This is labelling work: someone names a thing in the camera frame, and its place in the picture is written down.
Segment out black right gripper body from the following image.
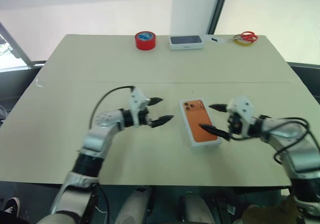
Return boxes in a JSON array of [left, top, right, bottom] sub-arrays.
[[226, 111, 245, 136]]

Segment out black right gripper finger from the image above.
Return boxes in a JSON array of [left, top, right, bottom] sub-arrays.
[[208, 103, 229, 113], [198, 123, 231, 142]]

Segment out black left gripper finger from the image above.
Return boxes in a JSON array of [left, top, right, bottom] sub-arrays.
[[150, 114, 175, 129], [148, 97, 164, 108]]

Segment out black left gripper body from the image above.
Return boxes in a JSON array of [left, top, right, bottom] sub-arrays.
[[138, 106, 154, 128]]

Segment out white phone box lid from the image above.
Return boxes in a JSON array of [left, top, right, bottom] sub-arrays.
[[178, 96, 224, 150]]

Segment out closed dark-print phone box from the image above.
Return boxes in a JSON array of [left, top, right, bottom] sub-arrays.
[[168, 34, 206, 51]]

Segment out red tape roll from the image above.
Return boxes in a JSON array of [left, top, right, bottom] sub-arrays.
[[134, 30, 157, 51]]

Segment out yellow tape roll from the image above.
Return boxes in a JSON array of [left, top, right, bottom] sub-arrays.
[[233, 37, 256, 47]]

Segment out white round disc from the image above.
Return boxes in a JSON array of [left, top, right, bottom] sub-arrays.
[[203, 34, 227, 44]]

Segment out black table strut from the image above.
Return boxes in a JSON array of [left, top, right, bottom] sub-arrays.
[[215, 197, 234, 224]]

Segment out yellow-brown bag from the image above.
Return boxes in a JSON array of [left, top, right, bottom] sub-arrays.
[[243, 196, 301, 224]]

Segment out black and white sneaker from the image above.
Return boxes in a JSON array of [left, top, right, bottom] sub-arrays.
[[3, 197, 21, 215]]

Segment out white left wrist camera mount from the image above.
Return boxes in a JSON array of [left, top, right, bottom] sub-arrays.
[[128, 87, 152, 126]]

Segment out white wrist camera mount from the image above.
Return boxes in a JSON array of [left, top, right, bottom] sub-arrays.
[[227, 94, 256, 138], [128, 87, 152, 126]]

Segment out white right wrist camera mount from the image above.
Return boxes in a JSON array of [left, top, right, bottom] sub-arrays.
[[227, 94, 256, 138]]

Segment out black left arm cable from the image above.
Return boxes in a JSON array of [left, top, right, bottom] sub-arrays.
[[89, 85, 136, 130]]

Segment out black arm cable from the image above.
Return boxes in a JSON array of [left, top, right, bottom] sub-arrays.
[[89, 85, 136, 130], [229, 116, 316, 165]]

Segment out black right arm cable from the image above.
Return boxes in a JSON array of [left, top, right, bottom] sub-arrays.
[[229, 116, 316, 165]]

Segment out red-handled scissors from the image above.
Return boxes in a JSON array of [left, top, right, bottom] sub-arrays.
[[225, 30, 259, 42]]

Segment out black floor cable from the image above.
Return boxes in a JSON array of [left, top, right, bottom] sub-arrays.
[[91, 183, 111, 224]]

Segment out black window frame post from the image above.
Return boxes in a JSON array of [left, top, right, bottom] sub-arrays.
[[207, 0, 231, 35]]

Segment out black diagonal frame bar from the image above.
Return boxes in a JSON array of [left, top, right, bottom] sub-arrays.
[[0, 21, 34, 68]]

